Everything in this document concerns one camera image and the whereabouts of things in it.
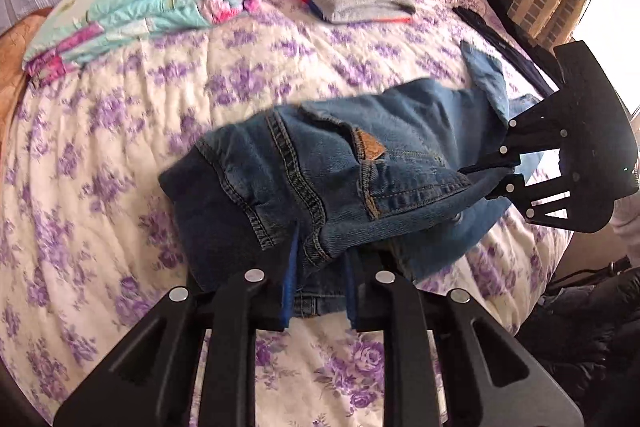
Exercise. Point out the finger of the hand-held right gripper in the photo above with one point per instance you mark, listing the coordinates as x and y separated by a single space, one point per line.
547 199
537 124

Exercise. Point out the dark garment at bed edge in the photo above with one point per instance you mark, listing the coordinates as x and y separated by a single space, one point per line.
515 47

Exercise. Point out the purple floral bed quilt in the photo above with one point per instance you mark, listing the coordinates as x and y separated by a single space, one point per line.
125 167

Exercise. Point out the orange pillow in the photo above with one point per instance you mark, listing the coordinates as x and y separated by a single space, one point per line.
20 52

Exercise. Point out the blue denim pants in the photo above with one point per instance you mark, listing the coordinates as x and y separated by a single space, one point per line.
350 162

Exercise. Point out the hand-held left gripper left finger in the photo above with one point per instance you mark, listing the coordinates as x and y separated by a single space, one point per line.
289 287

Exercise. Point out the person's dark clothing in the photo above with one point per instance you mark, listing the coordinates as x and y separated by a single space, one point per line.
585 337

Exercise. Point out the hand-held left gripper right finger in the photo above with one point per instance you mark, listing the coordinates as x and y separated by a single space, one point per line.
372 302

